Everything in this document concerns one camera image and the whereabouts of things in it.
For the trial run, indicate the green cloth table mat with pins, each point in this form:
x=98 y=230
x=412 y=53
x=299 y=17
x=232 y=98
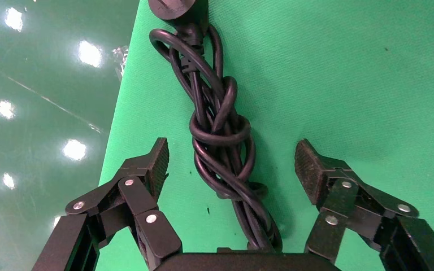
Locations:
x=351 y=74

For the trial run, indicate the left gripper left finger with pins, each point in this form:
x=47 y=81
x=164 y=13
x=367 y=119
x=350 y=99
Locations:
x=142 y=198

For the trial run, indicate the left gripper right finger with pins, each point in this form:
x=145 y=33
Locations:
x=336 y=198

